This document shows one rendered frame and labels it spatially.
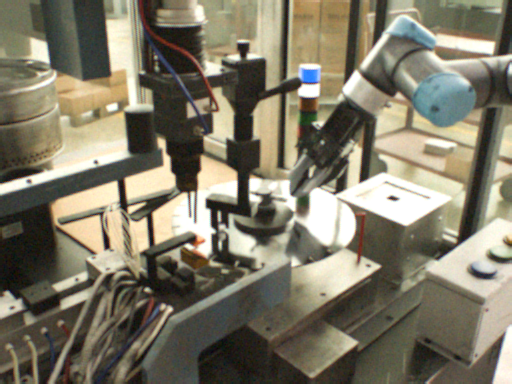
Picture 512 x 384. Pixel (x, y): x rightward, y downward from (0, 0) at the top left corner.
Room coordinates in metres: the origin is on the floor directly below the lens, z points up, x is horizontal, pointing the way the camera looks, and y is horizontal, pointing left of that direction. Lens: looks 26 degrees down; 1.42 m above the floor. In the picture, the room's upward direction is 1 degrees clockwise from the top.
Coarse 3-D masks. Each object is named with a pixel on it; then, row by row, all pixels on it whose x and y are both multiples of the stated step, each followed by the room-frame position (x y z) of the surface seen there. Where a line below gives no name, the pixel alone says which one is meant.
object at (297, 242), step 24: (216, 192) 0.97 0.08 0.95; (312, 192) 0.97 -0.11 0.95; (192, 216) 0.86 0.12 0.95; (312, 216) 0.87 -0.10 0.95; (336, 216) 0.87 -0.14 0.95; (216, 240) 0.78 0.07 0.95; (240, 240) 0.78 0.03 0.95; (264, 240) 0.78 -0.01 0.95; (288, 240) 0.78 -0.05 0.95; (312, 240) 0.79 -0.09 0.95; (336, 240) 0.79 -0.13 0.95; (240, 264) 0.71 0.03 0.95; (264, 264) 0.71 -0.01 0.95
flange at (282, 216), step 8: (272, 200) 0.91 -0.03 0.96; (272, 208) 0.85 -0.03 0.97; (280, 208) 0.88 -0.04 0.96; (288, 208) 0.88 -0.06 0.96; (240, 216) 0.85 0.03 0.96; (256, 216) 0.85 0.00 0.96; (264, 216) 0.84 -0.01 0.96; (272, 216) 0.85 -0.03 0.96; (280, 216) 0.85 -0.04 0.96; (288, 216) 0.85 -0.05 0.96; (240, 224) 0.83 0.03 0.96; (248, 224) 0.82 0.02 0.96; (256, 224) 0.82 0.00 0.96; (264, 224) 0.82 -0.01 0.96; (272, 224) 0.82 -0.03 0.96; (280, 224) 0.82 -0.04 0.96; (288, 224) 0.83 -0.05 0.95; (264, 232) 0.81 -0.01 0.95
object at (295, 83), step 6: (288, 78) 0.80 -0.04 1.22; (294, 78) 0.80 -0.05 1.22; (300, 78) 0.80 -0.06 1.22; (282, 84) 0.79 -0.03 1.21; (288, 84) 0.79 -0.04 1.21; (294, 84) 0.79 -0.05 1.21; (300, 84) 0.80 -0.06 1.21; (270, 90) 0.77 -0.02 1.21; (276, 90) 0.78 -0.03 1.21; (282, 90) 0.78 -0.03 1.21; (288, 90) 0.79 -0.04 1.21; (294, 90) 0.79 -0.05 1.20; (258, 96) 0.76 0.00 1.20; (264, 96) 0.77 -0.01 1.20; (270, 96) 0.77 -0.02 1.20
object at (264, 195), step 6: (270, 186) 0.89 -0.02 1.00; (276, 186) 0.90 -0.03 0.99; (252, 192) 0.87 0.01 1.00; (258, 192) 0.86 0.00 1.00; (264, 192) 0.86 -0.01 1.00; (270, 192) 0.86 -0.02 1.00; (258, 198) 0.84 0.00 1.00; (264, 198) 0.85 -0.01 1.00; (270, 198) 0.85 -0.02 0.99; (276, 198) 0.85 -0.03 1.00; (282, 198) 0.85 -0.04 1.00; (288, 198) 0.85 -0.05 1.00; (258, 204) 0.85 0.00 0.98; (264, 204) 0.85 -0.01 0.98; (270, 204) 0.86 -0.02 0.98
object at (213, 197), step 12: (240, 180) 0.79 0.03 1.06; (240, 192) 0.79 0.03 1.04; (216, 204) 0.80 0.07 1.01; (228, 204) 0.79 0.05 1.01; (240, 204) 0.79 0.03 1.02; (252, 204) 0.79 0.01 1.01; (216, 216) 0.80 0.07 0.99; (228, 216) 0.81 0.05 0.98; (216, 228) 0.80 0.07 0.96; (228, 228) 0.81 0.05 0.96
